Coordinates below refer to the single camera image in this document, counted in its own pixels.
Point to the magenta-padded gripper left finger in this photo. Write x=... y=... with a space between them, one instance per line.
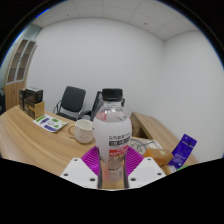
x=81 y=170

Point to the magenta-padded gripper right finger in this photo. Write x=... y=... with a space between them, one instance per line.
x=143 y=170

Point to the clear drink bottle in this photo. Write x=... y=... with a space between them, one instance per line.
x=111 y=133

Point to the orange-brown box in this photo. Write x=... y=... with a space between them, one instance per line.
x=158 y=156

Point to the small tan box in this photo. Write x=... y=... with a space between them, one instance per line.
x=169 y=170

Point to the white mug with orange pattern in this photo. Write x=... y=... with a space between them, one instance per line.
x=83 y=131

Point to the wooden side desk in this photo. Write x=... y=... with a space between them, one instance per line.
x=150 y=128

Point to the purple package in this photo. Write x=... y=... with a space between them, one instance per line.
x=181 y=150

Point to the green and purple sticker sheet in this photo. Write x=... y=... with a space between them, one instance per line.
x=50 y=123

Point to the grey mesh office chair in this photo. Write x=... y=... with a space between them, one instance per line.
x=95 y=106

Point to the black office chair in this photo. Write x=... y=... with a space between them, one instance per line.
x=71 y=100

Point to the brown cardboard box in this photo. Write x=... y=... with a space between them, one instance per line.
x=35 y=109

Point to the black cardboard box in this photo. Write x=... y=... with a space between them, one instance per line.
x=33 y=95

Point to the wooden shelf cabinet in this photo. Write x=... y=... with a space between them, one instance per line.
x=18 y=66

